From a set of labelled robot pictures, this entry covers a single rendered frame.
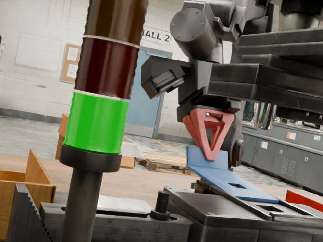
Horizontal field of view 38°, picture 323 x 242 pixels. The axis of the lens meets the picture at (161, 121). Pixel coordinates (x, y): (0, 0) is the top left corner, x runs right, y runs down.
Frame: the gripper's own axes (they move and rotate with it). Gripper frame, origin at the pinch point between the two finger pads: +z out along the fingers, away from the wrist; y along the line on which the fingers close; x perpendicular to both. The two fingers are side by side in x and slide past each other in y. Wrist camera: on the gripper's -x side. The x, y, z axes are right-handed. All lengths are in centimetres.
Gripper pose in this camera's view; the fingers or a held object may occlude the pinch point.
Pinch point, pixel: (209, 156)
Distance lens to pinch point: 72.6
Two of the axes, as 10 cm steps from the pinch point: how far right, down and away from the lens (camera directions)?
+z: 0.0, 9.4, -3.4
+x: 9.2, 1.3, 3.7
